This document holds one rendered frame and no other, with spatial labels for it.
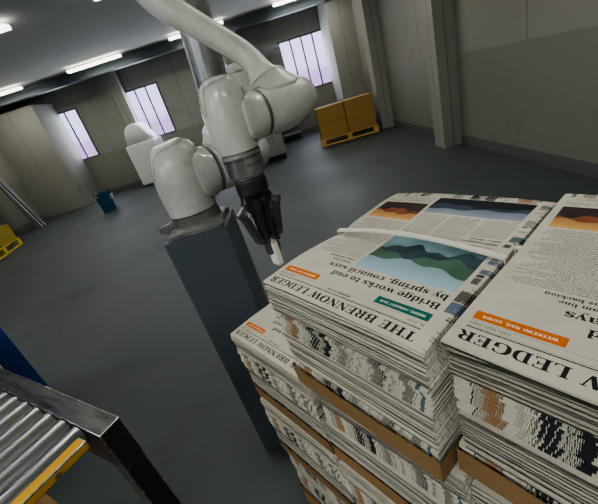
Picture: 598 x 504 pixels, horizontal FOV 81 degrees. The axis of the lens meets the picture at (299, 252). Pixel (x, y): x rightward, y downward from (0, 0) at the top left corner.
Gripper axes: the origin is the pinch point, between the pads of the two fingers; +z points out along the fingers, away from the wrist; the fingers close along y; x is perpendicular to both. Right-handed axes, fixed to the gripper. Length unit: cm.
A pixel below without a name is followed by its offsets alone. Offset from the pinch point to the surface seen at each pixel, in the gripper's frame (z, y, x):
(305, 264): -10.4, -13.5, -29.9
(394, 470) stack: 24, -18, -43
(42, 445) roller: 17, -62, 15
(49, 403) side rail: 16, -59, 28
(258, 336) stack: 13.2, -15.6, -6.3
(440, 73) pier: 2, 417, 171
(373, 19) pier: -101, 602, 386
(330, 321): -8.0, -20.2, -40.8
